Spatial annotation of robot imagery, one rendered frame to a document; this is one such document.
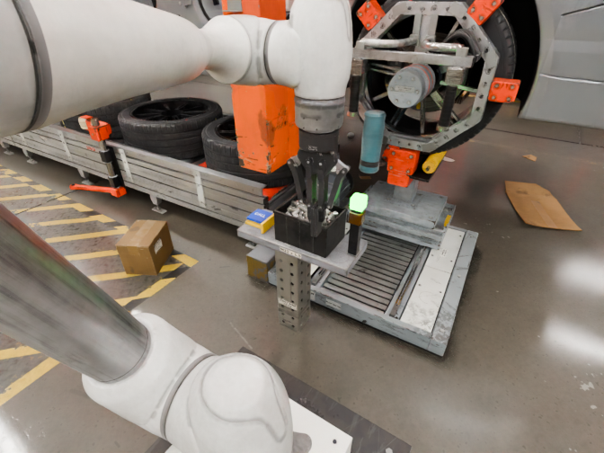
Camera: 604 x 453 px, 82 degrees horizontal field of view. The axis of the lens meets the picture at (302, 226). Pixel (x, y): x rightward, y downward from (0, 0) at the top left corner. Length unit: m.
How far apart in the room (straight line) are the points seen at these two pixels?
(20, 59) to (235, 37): 0.43
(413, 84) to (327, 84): 0.83
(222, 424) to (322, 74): 0.54
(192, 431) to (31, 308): 0.29
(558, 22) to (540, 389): 1.25
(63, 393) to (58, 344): 1.04
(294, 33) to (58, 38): 0.41
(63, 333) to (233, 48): 0.47
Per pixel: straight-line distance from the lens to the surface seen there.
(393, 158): 1.65
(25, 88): 0.24
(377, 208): 1.85
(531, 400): 1.53
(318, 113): 0.62
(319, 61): 0.59
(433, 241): 1.82
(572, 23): 1.59
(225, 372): 0.59
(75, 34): 0.26
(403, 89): 1.42
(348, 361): 1.40
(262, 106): 1.37
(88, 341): 0.54
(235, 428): 0.56
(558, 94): 1.62
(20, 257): 0.45
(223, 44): 0.61
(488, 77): 1.51
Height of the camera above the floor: 1.15
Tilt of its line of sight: 34 degrees down
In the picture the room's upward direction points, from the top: straight up
